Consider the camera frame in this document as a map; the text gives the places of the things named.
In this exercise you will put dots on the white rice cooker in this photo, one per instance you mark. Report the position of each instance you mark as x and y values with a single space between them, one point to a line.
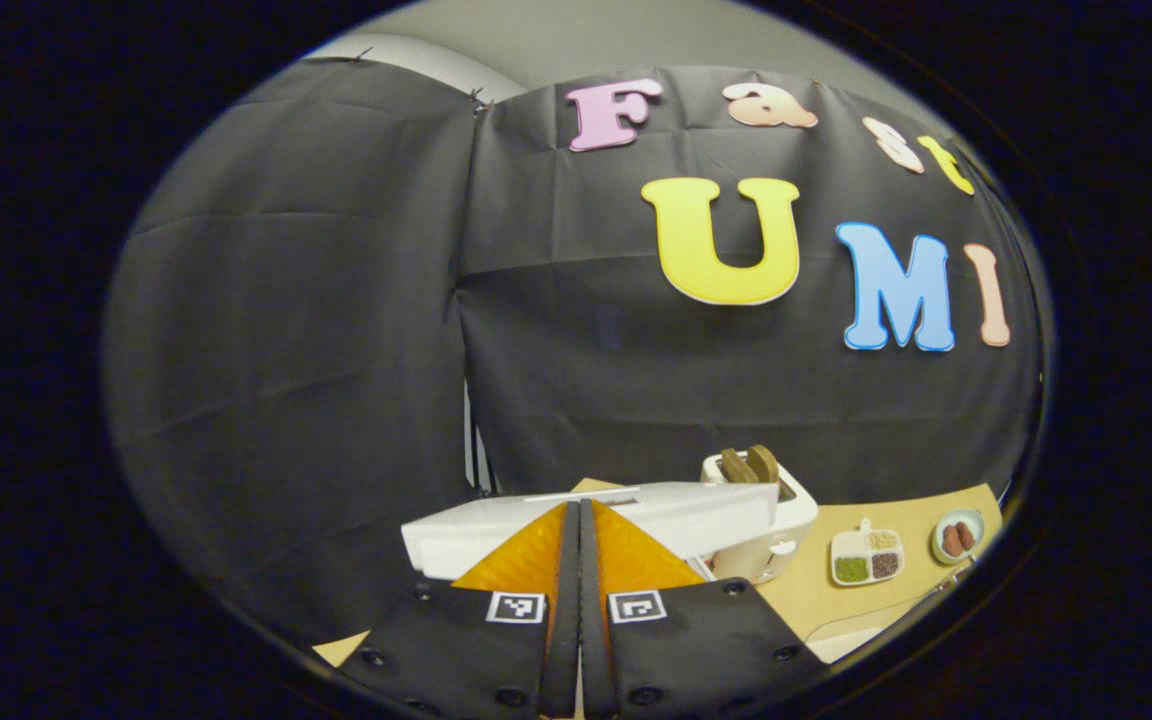
696 515

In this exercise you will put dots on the white divided grain dish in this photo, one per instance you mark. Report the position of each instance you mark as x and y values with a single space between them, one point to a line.
866 555

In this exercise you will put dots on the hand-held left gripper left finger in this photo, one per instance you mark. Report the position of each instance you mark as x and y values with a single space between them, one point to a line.
564 640

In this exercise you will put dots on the black backdrop cloth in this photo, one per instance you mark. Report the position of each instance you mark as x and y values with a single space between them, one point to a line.
336 300

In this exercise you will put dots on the brown toast slice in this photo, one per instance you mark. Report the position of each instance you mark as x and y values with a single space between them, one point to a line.
766 463
736 467

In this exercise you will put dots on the clear chopstick holder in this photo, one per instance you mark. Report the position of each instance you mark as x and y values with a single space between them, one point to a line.
954 580

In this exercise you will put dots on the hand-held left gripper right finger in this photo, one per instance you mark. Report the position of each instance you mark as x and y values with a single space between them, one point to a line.
591 640

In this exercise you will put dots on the white toaster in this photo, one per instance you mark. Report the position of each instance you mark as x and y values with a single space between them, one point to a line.
786 520

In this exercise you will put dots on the brown sausage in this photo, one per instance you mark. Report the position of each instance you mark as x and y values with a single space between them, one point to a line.
967 535
952 541

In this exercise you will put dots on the green round plate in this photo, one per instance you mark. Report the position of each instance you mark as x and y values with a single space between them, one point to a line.
976 520

